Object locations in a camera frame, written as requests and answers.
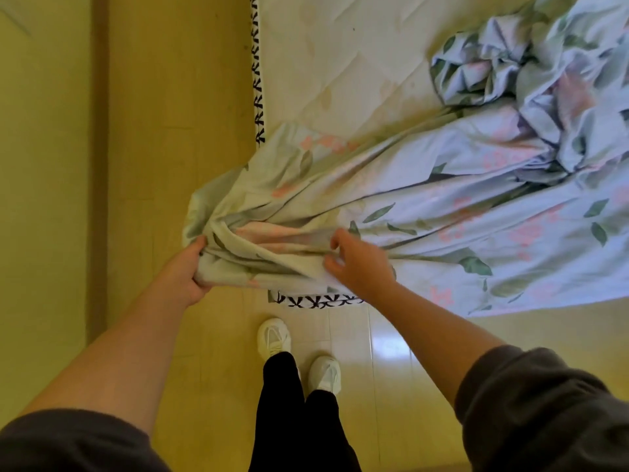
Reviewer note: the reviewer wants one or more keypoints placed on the floral leaf print bed sheet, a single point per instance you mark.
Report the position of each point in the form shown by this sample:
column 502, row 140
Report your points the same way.
column 417, row 201

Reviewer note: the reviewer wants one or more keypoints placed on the dark grey left sleeve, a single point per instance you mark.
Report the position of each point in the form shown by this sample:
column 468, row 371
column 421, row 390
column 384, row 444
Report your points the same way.
column 73, row 442

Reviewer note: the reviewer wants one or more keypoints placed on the dark grey right sleeve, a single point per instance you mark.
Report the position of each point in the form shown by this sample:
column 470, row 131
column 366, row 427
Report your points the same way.
column 540, row 412

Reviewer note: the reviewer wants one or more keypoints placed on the person's white right shoe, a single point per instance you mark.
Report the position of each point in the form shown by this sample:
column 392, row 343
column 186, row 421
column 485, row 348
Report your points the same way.
column 324, row 373

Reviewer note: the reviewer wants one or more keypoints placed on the person's right hand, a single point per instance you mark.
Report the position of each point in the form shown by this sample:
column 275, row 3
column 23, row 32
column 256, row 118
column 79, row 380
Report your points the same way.
column 363, row 267

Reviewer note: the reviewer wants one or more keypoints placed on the person's white shoe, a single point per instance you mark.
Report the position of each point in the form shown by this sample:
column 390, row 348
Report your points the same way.
column 274, row 336
column 324, row 373

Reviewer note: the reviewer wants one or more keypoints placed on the dark grey sleeve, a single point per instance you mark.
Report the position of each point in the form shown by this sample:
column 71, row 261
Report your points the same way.
column 73, row 442
column 540, row 412

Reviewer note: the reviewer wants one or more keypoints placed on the person's left hand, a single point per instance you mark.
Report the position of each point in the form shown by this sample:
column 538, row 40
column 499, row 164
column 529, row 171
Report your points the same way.
column 179, row 280

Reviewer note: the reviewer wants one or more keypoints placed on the white quilted mattress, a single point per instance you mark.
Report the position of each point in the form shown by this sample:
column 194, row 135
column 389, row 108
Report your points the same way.
column 354, row 63

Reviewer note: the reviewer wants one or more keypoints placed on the person's right forearm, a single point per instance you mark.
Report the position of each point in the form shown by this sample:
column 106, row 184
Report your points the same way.
column 437, row 339

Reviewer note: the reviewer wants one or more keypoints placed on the person's white left shoe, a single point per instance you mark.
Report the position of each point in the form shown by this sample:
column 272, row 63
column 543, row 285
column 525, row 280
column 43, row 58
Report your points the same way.
column 274, row 336

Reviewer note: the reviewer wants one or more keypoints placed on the person's black trousers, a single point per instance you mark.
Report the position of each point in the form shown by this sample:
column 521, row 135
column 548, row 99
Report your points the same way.
column 300, row 417

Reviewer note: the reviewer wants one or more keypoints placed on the person's left forearm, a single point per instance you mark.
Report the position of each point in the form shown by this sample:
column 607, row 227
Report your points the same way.
column 103, row 368

